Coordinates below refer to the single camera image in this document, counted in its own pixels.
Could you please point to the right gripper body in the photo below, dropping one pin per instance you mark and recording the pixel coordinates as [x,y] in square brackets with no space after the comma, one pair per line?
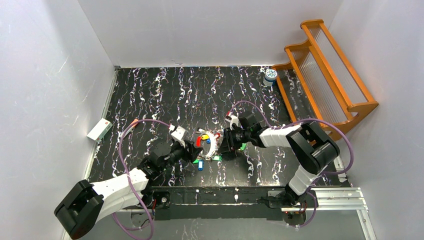
[226,139]

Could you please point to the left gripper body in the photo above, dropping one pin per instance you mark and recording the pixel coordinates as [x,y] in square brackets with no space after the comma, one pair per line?
[189,149]

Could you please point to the green tagged key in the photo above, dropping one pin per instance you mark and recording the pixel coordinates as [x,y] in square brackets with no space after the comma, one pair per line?
[243,147]

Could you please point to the keyring with coloured tags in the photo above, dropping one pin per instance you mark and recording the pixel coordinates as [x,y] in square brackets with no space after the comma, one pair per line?
[208,140]

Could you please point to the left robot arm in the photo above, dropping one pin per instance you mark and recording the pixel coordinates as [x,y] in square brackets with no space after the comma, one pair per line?
[87,203]

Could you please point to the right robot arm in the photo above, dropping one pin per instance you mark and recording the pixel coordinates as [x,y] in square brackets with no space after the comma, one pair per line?
[311,145]

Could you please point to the orange white marker tube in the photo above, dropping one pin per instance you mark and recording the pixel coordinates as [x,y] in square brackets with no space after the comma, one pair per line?
[129,129]

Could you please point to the small white blue jar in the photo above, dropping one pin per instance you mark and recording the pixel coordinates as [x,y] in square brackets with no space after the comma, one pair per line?
[270,77]

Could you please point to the white cardboard box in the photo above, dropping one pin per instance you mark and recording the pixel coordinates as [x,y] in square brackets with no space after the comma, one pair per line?
[99,130]

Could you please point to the orange wooden rack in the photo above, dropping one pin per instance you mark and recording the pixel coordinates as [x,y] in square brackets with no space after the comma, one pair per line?
[318,81]

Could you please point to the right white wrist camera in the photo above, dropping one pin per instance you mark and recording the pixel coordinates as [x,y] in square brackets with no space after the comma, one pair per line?
[233,120]

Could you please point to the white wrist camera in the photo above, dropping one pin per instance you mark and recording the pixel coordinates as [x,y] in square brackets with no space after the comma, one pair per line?
[178,134]
[233,120]

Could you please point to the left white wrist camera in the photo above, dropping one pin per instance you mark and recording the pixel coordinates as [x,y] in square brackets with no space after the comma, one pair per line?
[178,134]

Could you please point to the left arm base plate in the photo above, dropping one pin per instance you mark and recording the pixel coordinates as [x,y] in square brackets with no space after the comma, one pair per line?
[156,199]

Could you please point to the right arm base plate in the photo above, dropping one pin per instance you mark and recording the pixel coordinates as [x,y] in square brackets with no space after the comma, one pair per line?
[277,199]

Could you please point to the aluminium rail frame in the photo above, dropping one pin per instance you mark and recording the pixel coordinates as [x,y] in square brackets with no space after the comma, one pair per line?
[220,203]

